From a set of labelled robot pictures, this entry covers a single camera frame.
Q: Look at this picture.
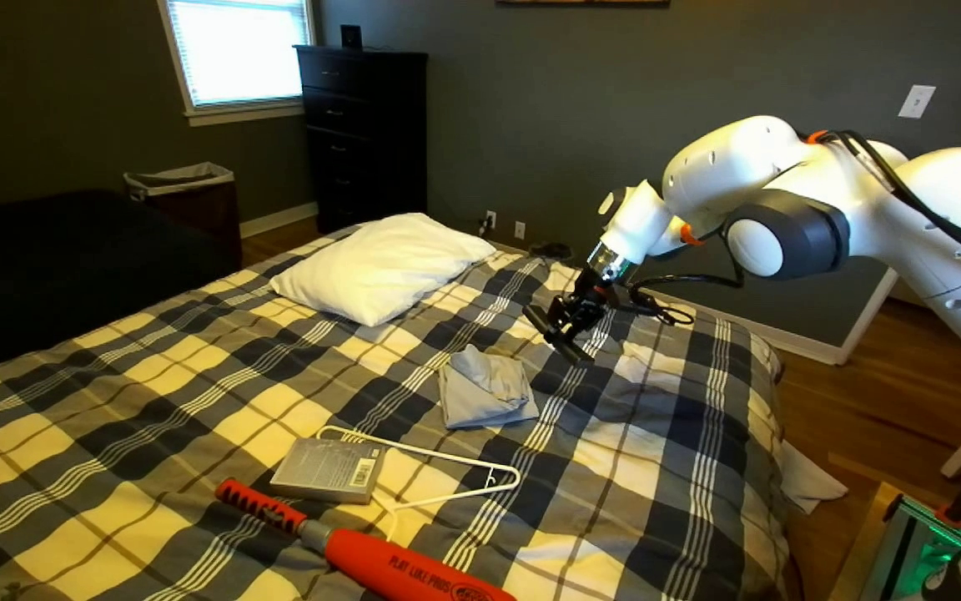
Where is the brown hamper with white liner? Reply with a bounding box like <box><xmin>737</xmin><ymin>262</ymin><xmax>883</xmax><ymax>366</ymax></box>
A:
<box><xmin>120</xmin><ymin>161</ymin><xmax>245</xmax><ymax>270</ymax></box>

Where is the red plastic tool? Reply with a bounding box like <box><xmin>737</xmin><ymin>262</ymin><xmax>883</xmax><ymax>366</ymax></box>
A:
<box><xmin>214</xmin><ymin>478</ymin><xmax>521</xmax><ymax>601</ymax></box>

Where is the green device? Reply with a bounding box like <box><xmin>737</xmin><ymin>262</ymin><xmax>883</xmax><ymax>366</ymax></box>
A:
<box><xmin>860</xmin><ymin>493</ymin><xmax>961</xmax><ymax>601</ymax></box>

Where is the plaid yellow grey bedspread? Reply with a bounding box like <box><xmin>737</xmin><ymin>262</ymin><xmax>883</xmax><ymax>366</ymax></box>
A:
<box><xmin>0</xmin><ymin>214</ymin><xmax>797</xmax><ymax>601</ymax></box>

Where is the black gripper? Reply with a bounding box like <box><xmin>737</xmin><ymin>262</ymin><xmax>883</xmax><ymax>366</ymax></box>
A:
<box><xmin>539</xmin><ymin>262</ymin><xmax>630</xmax><ymax>356</ymax></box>

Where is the folded blue-grey cloth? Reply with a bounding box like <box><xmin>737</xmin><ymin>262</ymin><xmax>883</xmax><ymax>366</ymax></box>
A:
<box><xmin>438</xmin><ymin>343</ymin><xmax>539</xmax><ymax>433</ymax></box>

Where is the white light switch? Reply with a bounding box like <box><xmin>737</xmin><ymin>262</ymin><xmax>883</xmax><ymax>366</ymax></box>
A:
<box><xmin>894</xmin><ymin>79</ymin><xmax>937</xmax><ymax>124</ymax></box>

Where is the wooden board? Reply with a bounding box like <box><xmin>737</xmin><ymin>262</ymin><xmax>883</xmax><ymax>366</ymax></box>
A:
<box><xmin>828</xmin><ymin>478</ymin><xmax>907</xmax><ymax>601</ymax></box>

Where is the wall picture frame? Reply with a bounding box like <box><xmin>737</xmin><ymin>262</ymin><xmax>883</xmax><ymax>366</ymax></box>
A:
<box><xmin>498</xmin><ymin>0</ymin><xmax>675</xmax><ymax>12</ymax></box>

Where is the flat grey box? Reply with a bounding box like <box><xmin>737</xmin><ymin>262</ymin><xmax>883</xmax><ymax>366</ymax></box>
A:
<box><xmin>268</xmin><ymin>433</ymin><xmax>390</xmax><ymax>503</ymax></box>

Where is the bright window with white frame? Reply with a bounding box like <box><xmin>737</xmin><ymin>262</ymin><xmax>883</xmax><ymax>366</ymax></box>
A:
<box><xmin>155</xmin><ymin>0</ymin><xmax>321</xmax><ymax>128</ymax></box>

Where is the white pillow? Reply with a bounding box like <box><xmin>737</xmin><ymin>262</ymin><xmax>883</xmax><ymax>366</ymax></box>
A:
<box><xmin>268</xmin><ymin>209</ymin><xmax>504</xmax><ymax>329</ymax></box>

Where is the white paper sheet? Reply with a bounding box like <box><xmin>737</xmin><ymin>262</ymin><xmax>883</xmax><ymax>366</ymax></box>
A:
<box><xmin>778</xmin><ymin>440</ymin><xmax>852</xmax><ymax>518</ymax></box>

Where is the white framed grey board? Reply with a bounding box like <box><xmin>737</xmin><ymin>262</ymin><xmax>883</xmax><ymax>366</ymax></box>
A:
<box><xmin>634</xmin><ymin>61</ymin><xmax>961</xmax><ymax>369</ymax></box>

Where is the white wire hanger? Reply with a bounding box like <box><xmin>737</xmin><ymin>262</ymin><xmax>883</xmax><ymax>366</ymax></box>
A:
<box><xmin>317</xmin><ymin>423</ymin><xmax>526</xmax><ymax>518</ymax></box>

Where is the black dresser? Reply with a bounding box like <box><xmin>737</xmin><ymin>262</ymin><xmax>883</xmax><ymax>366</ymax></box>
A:
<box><xmin>292</xmin><ymin>43</ymin><xmax>432</xmax><ymax>232</ymax></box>

